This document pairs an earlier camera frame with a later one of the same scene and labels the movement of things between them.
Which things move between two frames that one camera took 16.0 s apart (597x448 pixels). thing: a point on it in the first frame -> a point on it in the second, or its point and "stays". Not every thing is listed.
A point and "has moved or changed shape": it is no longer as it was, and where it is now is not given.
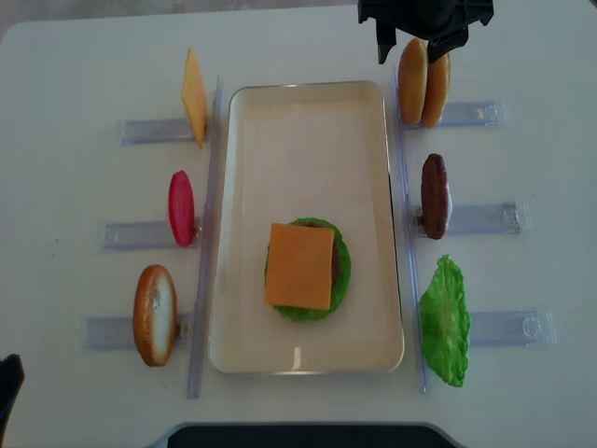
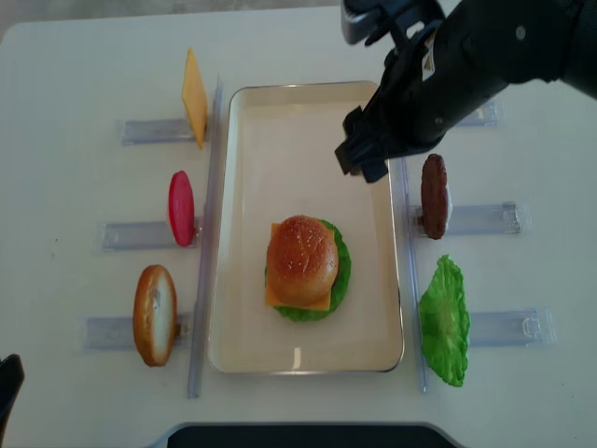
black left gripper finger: (11, 379) stays
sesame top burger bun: (413, 69) has moved or changed shape
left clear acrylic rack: (206, 247) stays
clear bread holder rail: (117, 332) stays
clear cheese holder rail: (131, 132) stays
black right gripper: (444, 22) -> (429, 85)
